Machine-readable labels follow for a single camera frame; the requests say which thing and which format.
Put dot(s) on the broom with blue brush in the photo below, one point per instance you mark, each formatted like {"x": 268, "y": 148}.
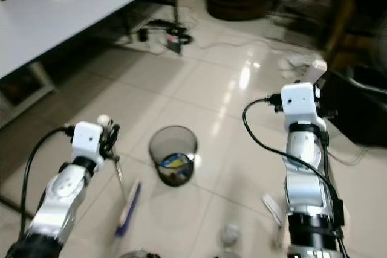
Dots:
{"x": 130, "y": 209}

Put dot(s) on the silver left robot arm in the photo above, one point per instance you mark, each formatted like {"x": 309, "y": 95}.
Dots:
{"x": 60, "y": 194}

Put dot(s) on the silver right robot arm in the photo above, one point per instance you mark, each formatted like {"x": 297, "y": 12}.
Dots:
{"x": 305, "y": 179}

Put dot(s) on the black box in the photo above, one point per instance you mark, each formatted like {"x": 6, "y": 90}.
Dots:
{"x": 360, "y": 107}

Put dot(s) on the white low shelf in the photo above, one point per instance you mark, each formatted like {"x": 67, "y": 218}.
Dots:
{"x": 30, "y": 92}

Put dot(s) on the black mesh waste bin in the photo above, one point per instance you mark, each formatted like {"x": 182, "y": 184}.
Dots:
{"x": 172, "y": 158}

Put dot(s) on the large white crumpled paper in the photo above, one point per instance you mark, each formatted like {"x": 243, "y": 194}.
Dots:
{"x": 295, "y": 66}

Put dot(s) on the white litter strip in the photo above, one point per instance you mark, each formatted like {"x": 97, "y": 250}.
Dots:
{"x": 272, "y": 208}

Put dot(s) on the brown wooden chair leg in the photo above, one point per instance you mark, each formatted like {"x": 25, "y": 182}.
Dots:
{"x": 337, "y": 25}

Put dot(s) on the long white table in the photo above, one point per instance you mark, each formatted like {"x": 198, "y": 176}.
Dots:
{"x": 72, "y": 16}

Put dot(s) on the small grey crumpled paper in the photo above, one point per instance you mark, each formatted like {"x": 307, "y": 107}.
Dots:
{"x": 230, "y": 237}

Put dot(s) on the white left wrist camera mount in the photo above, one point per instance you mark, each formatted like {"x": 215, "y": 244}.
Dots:
{"x": 86, "y": 140}

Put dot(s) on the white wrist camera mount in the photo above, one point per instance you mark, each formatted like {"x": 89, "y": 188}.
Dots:
{"x": 299, "y": 104}
{"x": 86, "y": 140}

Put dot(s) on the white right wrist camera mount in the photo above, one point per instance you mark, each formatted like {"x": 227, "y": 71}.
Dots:
{"x": 299, "y": 104}

